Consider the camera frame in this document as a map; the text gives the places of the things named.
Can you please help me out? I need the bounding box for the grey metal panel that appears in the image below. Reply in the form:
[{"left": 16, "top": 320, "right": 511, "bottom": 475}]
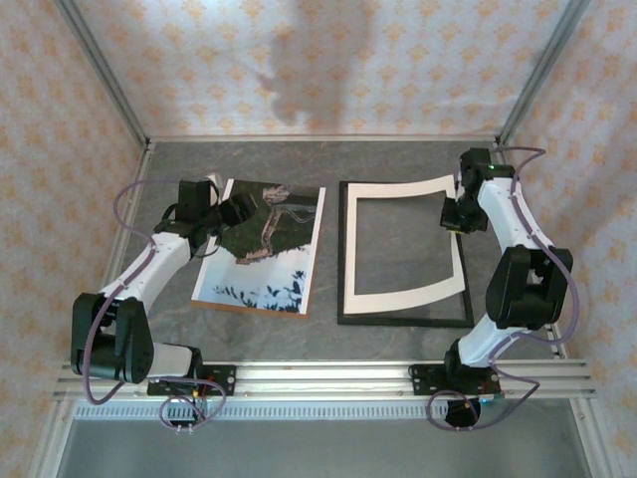
[{"left": 54, "top": 420, "right": 598, "bottom": 478}]

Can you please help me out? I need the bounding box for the white picture mat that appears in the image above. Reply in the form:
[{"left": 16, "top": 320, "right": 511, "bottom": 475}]
[{"left": 340, "top": 172, "right": 469, "bottom": 316}]

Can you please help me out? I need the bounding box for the aluminium mounting rail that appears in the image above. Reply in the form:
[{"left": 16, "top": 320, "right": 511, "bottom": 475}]
[{"left": 52, "top": 358, "right": 598, "bottom": 402}]

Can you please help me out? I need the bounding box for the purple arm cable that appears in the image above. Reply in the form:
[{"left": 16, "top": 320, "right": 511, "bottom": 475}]
[
  {"left": 83, "top": 177, "right": 228, "bottom": 433},
  {"left": 427, "top": 145, "right": 581, "bottom": 432}
]

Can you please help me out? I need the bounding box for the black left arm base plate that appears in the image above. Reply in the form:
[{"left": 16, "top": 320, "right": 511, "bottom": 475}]
[{"left": 146, "top": 364, "right": 238, "bottom": 398}]

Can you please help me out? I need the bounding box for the Great Wall landscape photo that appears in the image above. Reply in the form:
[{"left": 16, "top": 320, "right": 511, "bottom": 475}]
[{"left": 193, "top": 178, "right": 325, "bottom": 315}]

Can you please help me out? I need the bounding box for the grey slotted cable duct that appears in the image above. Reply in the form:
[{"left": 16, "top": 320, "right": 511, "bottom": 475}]
[{"left": 73, "top": 401, "right": 581, "bottom": 422}]

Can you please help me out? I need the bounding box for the brown frame backing board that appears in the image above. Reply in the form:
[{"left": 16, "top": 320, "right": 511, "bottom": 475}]
[{"left": 190, "top": 177, "right": 327, "bottom": 319}]

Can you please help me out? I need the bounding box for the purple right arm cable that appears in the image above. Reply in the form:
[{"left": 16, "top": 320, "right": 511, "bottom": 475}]
[{"left": 427, "top": 145, "right": 581, "bottom": 432}]

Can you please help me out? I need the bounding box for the aluminium table edge rail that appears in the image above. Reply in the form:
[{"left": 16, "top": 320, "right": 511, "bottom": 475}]
[{"left": 146, "top": 132, "right": 502, "bottom": 144}]

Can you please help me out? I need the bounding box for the aluminium side rail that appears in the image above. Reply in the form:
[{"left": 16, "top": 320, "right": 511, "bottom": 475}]
[
  {"left": 79, "top": 142, "right": 154, "bottom": 360},
  {"left": 495, "top": 142, "right": 569, "bottom": 360}
]

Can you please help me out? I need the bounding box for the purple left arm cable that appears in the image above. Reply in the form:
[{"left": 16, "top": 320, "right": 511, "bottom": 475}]
[{"left": 83, "top": 177, "right": 228, "bottom": 433}]

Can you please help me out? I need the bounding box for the aluminium corner post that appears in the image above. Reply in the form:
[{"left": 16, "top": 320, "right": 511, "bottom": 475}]
[
  {"left": 53, "top": 0, "right": 151, "bottom": 146},
  {"left": 496, "top": 0, "right": 594, "bottom": 146}
]

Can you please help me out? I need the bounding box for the black picture frame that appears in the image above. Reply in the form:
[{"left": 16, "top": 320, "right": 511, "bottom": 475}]
[{"left": 336, "top": 179, "right": 475, "bottom": 329}]

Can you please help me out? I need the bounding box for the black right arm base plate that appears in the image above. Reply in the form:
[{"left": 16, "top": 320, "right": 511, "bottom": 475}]
[{"left": 408, "top": 362, "right": 502, "bottom": 398}]

